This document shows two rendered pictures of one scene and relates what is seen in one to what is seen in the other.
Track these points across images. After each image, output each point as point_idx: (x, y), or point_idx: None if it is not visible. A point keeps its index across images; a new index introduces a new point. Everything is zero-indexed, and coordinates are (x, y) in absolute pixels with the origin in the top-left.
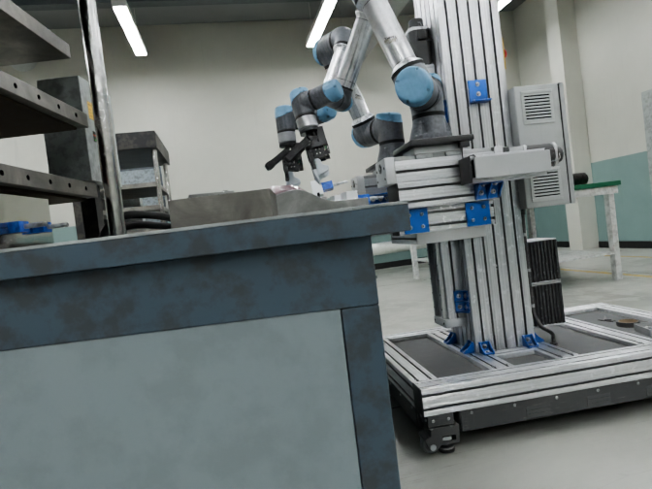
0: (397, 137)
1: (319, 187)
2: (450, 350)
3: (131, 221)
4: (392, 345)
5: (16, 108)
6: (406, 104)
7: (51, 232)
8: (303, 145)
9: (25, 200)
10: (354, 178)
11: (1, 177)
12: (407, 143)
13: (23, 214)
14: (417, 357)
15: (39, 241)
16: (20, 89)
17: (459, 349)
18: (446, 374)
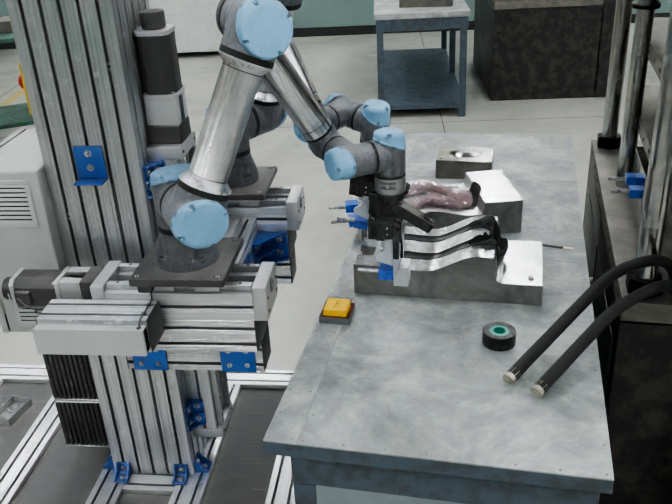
0: None
1: None
2: (216, 459)
3: (657, 281)
4: (271, 495)
5: None
6: (276, 128)
7: (641, 204)
8: None
9: (640, 166)
10: (272, 270)
11: (643, 141)
12: (275, 170)
13: (638, 175)
14: (264, 458)
15: (637, 202)
16: (660, 74)
17: (216, 440)
18: (273, 402)
